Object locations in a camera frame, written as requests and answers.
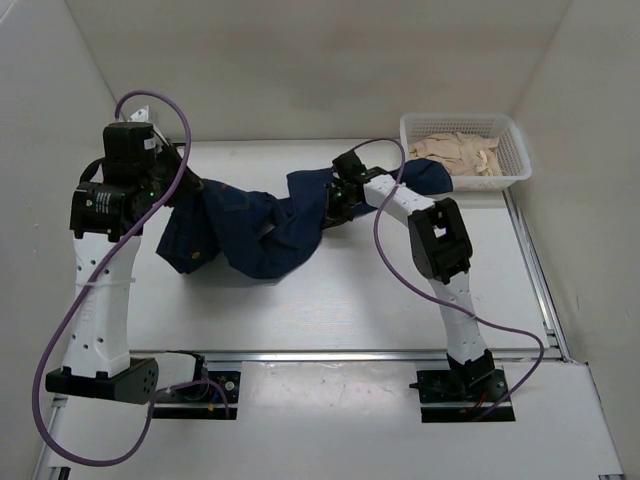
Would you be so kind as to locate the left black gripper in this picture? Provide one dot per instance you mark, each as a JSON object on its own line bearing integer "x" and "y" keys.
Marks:
{"x": 189, "y": 184}

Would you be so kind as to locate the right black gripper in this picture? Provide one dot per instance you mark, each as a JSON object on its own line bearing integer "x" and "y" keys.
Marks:
{"x": 333, "y": 216}

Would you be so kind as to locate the dark blue denim trousers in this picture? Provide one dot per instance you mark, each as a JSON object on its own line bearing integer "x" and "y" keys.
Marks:
{"x": 260, "y": 235}

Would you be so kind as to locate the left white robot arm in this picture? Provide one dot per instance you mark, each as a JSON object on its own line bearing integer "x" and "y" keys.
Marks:
{"x": 137, "y": 170}

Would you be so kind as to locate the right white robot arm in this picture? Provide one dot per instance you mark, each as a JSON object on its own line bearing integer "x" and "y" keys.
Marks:
{"x": 441, "y": 251}

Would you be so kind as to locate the beige crumpled garment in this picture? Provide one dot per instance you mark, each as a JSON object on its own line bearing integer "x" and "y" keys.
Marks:
{"x": 460, "y": 154}

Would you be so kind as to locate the white plastic basket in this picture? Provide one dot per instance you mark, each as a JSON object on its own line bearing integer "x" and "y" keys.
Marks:
{"x": 512, "y": 156}

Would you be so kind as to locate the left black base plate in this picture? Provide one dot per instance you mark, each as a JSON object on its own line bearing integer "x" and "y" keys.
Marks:
{"x": 201, "y": 402}

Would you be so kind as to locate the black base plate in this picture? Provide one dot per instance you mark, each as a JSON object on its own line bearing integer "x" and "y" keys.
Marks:
{"x": 201, "y": 402}
{"x": 444, "y": 399}

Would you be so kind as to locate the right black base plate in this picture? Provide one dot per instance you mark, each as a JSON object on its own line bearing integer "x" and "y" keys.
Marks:
{"x": 444, "y": 399}

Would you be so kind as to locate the aluminium rail frame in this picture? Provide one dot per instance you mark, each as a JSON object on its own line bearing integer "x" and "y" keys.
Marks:
{"x": 328, "y": 356}

